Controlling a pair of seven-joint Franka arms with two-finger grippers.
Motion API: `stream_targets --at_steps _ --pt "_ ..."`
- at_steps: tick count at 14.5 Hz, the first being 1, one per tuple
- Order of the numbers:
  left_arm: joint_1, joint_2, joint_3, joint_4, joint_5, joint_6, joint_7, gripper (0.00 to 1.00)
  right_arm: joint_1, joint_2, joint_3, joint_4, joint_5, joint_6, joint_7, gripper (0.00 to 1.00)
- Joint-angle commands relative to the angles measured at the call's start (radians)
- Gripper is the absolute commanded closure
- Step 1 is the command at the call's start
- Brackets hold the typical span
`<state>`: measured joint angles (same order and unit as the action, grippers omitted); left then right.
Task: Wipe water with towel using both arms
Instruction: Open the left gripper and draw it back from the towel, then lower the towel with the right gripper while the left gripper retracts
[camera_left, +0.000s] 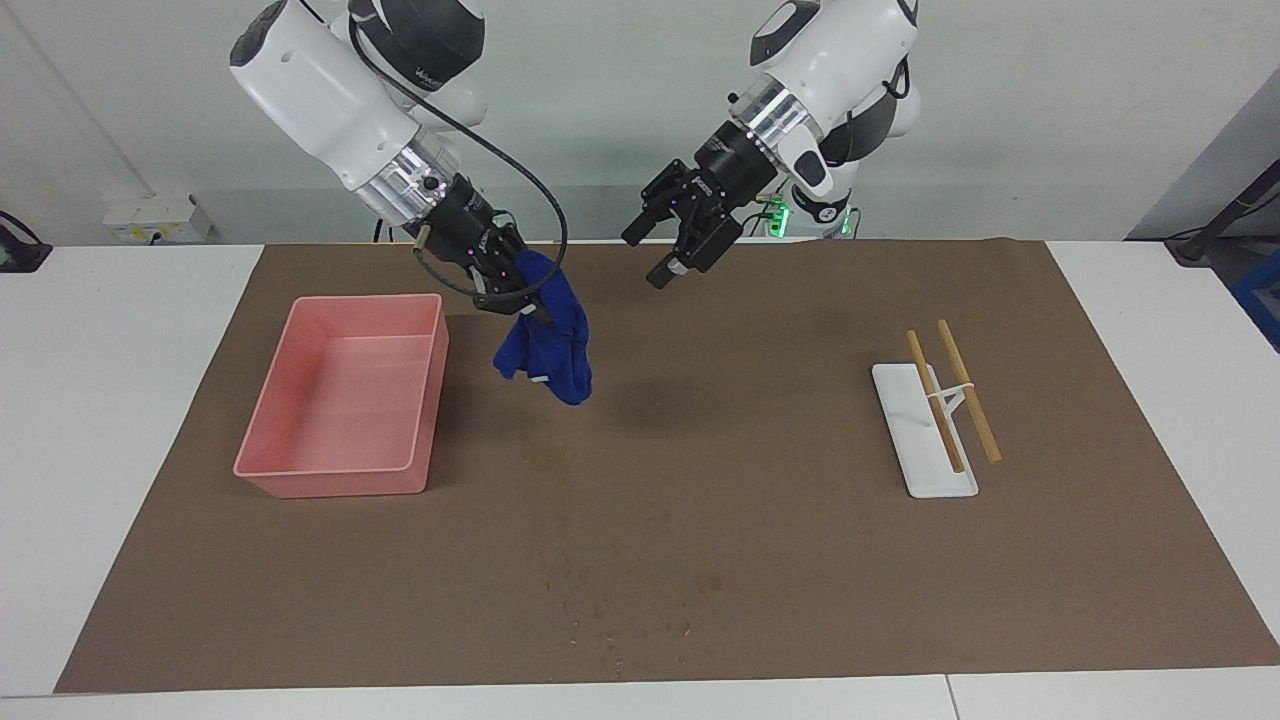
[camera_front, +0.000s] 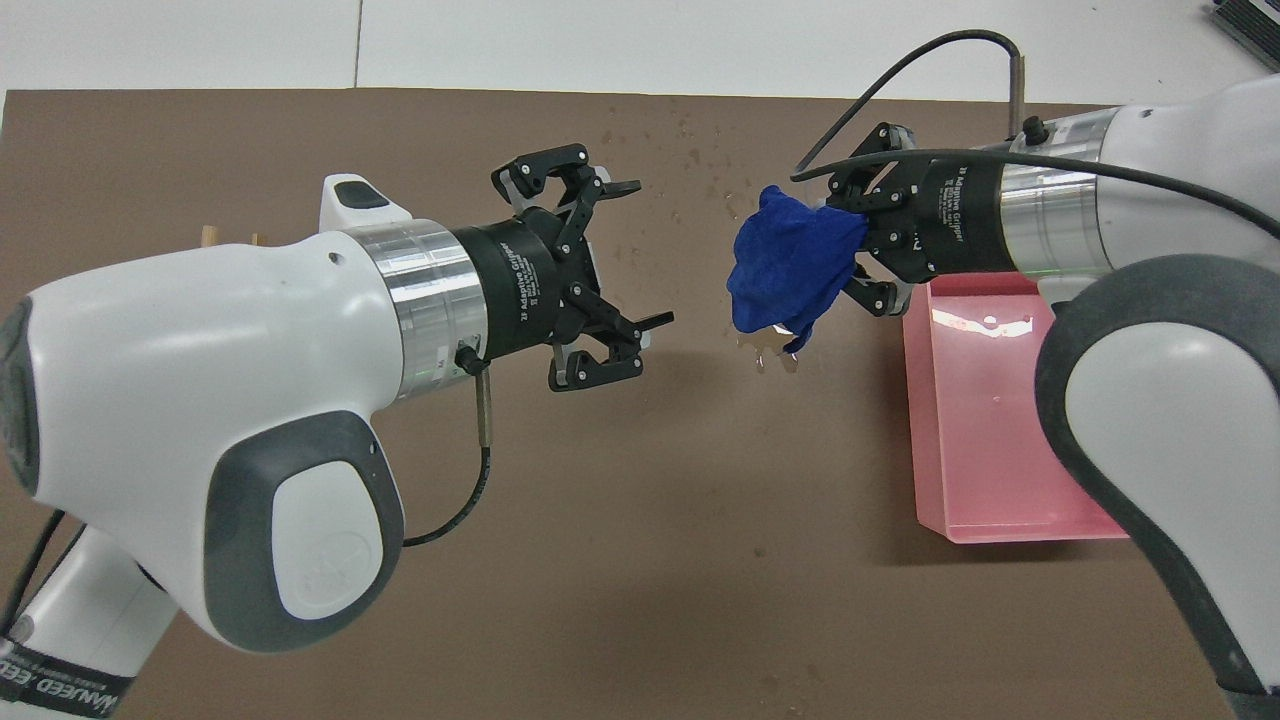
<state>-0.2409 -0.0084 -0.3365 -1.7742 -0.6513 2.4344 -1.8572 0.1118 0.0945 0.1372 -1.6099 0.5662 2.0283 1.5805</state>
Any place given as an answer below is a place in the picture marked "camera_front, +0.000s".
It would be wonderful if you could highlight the blue towel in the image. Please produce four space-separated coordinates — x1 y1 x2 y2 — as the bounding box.
727 185 869 356

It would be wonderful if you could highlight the pink plastic bin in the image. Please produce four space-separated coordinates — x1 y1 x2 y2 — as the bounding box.
900 275 1131 544

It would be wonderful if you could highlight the grey ribbed device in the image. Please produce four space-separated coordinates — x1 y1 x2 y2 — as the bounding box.
1208 0 1280 73

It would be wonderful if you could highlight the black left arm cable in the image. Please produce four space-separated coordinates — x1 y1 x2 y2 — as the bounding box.
403 345 496 549

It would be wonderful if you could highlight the brown table mat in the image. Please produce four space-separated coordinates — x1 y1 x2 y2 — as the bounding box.
0 88 1231 720

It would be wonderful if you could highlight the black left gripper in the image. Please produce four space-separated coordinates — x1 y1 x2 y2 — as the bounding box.
452 143 673 393

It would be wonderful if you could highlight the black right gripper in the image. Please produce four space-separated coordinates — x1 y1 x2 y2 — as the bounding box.
828 122 1013 319

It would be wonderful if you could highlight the water puddle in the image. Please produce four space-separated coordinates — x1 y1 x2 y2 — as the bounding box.
738 335 801 375

